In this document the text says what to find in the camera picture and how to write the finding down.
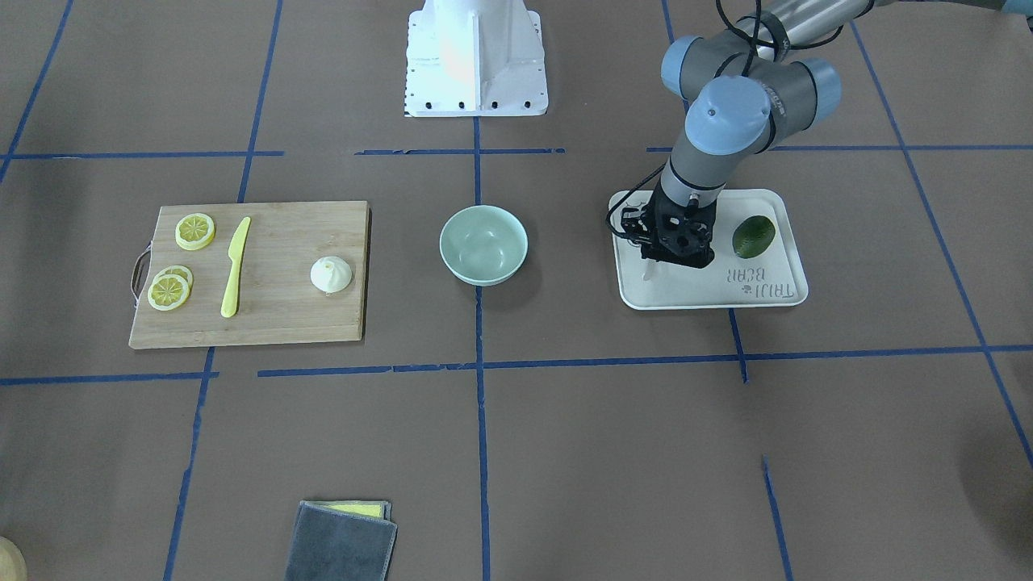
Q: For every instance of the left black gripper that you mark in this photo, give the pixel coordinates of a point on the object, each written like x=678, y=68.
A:
x=639, y=229

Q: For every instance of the wooden cutting board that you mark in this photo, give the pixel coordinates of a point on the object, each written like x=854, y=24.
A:
x=278, y=304

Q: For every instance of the single lemon slice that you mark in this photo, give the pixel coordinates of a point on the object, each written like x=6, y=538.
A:
x=195, y=231

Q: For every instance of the grey folded cloth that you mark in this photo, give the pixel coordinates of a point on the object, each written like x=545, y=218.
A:
x=341, y=540

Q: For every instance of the yellow plastic knife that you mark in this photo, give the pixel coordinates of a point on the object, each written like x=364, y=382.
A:
x=236, y=250

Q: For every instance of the green avocado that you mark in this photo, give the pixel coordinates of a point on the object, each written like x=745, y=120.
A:
x=753, y=236

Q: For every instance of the wooden mug tree stand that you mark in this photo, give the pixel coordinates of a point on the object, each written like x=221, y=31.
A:
x=13, y=566

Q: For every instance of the light green bowl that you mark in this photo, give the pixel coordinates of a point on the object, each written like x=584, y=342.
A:
x=483, y=245

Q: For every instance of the lemon slice stacked pair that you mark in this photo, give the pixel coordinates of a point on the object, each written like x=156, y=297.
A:
x=170, y=288

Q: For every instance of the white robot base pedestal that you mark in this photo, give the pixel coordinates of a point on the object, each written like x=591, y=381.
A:
x=475, y=59

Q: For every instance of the white rectangular tray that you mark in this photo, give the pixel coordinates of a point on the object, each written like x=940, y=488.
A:
x=775, y=279

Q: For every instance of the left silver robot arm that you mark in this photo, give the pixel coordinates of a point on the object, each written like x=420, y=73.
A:
x=743, y=96

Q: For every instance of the white spoon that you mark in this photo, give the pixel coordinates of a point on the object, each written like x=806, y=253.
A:
x=650, y=269

